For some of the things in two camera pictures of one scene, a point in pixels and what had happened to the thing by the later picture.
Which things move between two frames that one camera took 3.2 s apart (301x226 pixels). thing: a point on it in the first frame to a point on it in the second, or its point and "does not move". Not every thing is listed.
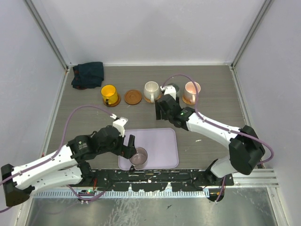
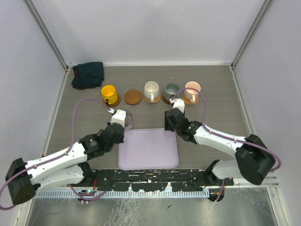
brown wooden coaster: x=132 y=97 does not move
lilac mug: x=139 y=160 to x=128 y=120
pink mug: x=190 y=92 does not move
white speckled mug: x=151 y=91 does not move
